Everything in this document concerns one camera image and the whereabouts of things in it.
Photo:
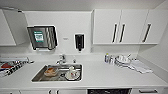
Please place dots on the stainless steel dishwasher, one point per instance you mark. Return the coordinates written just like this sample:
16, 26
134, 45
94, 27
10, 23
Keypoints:
110, 91

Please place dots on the white drawer stack beside dishwasher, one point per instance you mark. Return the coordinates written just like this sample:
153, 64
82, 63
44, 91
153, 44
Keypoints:
148, 91

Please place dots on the black soap dispenser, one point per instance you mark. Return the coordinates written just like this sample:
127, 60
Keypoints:
79, 41

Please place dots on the small bottle with blue label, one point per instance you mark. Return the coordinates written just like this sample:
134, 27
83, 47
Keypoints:
107, 58

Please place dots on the chrome sink faucet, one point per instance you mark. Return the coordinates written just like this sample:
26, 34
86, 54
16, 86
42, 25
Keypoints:
61, 59

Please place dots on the white mug on plate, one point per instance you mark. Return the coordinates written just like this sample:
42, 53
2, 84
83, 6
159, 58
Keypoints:
71, 73

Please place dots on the clear container with orange food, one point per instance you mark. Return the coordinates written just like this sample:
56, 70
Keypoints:
50, 71

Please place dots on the steel paper towel dispenser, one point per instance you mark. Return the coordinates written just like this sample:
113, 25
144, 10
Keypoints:
41, 37

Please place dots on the stainless steel sink basin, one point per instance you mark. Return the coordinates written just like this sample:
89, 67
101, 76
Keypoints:
40, 76

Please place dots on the white dish cloth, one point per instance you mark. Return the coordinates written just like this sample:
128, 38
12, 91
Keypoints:
140, 66

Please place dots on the white wall outlet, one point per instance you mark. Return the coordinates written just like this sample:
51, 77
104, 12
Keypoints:
90, 50

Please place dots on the white wide wall cabinet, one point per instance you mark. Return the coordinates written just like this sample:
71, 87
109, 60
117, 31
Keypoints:
130, 26

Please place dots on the white double-door wall cabinet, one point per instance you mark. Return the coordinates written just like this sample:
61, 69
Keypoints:
10, 28

